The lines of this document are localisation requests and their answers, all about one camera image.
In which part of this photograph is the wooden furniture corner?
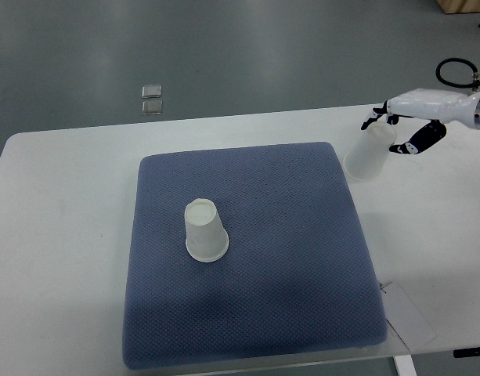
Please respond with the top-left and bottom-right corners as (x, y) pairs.
(436, 0), (480, 14)

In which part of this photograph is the blue textured cushion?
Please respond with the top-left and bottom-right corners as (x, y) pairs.
(123, 142), (388, 370)

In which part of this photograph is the black cable loop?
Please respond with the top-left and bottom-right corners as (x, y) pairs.
(435, 57), (480, 93)

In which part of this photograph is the black table control panel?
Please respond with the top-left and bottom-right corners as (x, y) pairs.
(453, 346), (480, 359)

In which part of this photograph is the upper metal floor plate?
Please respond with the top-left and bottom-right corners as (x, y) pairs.
(141, 84), (162, 99)

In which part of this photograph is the white table leg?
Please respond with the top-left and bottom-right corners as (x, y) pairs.
(393, 355), (417, 376)

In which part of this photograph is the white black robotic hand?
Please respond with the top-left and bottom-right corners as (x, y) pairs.
(361, 89), (480, 155)

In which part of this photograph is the white paper tag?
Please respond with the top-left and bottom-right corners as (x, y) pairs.
(381, 283), (436, 352)

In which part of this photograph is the white paper cup on cushion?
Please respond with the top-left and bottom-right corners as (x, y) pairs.
(184, 198), (229, 262)

